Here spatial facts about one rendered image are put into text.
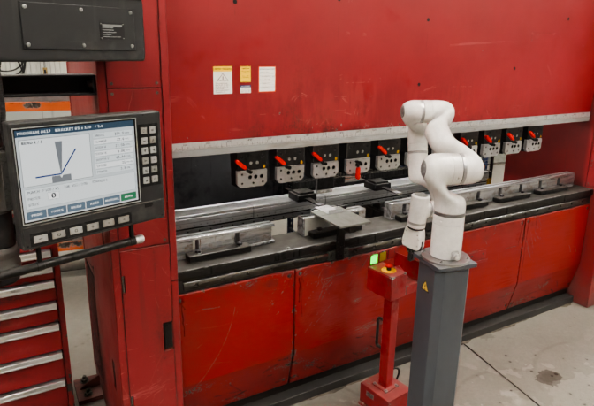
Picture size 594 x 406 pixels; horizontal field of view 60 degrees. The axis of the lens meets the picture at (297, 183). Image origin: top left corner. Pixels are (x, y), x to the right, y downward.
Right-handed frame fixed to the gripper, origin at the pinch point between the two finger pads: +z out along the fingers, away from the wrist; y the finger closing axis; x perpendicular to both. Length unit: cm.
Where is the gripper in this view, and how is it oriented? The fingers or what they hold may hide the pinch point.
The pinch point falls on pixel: (411, 256)
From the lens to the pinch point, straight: 255.4
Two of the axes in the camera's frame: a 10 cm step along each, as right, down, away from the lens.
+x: 7.8, -1.5, 6.0
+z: -0.7, 9.4, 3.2
